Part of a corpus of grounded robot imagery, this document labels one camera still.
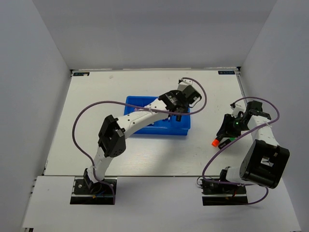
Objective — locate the blue corner label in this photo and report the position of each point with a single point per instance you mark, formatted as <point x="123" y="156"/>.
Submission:
<point x="81" y="73"/>
<point x="226" y="72"/>

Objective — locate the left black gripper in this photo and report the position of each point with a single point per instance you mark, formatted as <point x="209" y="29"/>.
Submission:
<point x="175" y="93"/>

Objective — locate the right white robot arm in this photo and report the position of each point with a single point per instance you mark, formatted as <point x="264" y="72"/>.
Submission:
<point x="265" y="161"/>

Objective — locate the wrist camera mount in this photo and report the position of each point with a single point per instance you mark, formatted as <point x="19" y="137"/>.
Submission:
<point x="184" y="83"/>
<point x="238" y="110"/>

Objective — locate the blue plastic divided tray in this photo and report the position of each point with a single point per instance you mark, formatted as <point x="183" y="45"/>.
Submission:
<point x="168" y="126"/>

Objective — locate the left blue corner label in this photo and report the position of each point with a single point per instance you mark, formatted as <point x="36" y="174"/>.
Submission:
<point x="81" y="73"/>

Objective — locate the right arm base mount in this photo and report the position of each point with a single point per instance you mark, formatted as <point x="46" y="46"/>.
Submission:
<point x="214" y="194"/>

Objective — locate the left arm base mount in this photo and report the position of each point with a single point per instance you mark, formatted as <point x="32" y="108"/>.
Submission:
<point x="100" y="194"/>

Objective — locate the orange cap highlighter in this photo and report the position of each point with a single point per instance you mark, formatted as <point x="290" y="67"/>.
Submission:
<point x="216" y="142"/>

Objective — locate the green cap highlighter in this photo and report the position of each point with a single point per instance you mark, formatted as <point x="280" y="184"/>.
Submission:
<point x="224" y="142"/>

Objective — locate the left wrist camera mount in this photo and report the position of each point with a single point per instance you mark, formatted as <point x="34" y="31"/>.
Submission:
<point x="184" y="83"/>

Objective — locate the right blue corner label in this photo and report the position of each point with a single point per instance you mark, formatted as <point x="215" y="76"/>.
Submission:
<point x="226" y="72"/>

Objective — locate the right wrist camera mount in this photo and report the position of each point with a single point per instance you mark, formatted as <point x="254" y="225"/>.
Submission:
<point x="238" y="110"/>

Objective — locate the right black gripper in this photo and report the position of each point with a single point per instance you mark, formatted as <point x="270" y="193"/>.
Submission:
<point x="226" y="129"/>

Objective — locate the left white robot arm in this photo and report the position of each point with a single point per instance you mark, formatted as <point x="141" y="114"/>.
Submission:
<point x="114" y="131"/>

